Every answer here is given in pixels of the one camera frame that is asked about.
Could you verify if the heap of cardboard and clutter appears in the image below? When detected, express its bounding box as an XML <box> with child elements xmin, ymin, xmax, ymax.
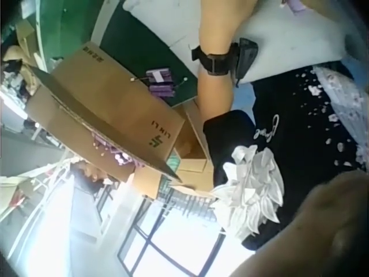
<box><xmin>1</xmin><ymin>20</ymin><xmax>64</xmax><ymax>99</ymax></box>

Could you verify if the person's left hand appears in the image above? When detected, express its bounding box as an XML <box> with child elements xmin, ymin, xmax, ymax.
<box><xmin>198</xmin><ymin>0</ymin><xmax>260</xmax><ymax>56</ymax></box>

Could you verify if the black wrist band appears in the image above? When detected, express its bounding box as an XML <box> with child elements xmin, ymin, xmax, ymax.
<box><xmin>191</xmin><ymin>37</ymin><xmax>259</xmax><ymax>88</ymax></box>

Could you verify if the green table mat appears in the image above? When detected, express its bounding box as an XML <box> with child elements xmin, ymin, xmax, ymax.
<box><xmin>91</xmin><ymin>0</ymin><xmax>200</xmax><ymax>108</ymax></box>

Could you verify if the bundle of purple packets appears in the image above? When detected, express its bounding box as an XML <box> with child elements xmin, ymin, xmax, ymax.
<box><xmin>145</xmin><ymin>68</ymin><xmax>177</xmax><ymax>99</ymax></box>

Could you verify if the heap of purple items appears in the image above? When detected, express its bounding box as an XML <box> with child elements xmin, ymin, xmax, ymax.
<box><xmin>91</xmin><ymin>134</ymin><xmax>145</xmax><ymax>168</ymax></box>

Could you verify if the green patterned box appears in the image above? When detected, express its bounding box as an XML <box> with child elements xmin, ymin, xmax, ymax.
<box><xmin>165</xmin><ymin>152</ymin><xmax>182</xmax><ymax>174</ymax></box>

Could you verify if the pale purple item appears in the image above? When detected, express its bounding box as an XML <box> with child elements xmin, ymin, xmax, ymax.
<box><xmin>284</xmin><ymin>0</ymin><xmax>307</xmax><ymax>14</ymax></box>

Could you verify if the large brown cardboard box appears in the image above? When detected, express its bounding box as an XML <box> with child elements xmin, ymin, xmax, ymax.
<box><xmin>24</xmin><ymin>41</ymin><xmax>187</xmax><ymax>200</ymax></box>

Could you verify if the dark window frame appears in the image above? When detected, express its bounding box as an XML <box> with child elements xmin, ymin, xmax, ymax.
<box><xmin>116</xmin><ymin>189</ymin><xmax>231</xmax><ymax>277</ymax></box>

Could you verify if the small open cardboard box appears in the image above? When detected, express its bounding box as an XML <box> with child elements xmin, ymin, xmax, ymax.
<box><xmin>172</xmin><ymin>100</ymin><xmax>216</xmax><ymax>174</ymax></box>

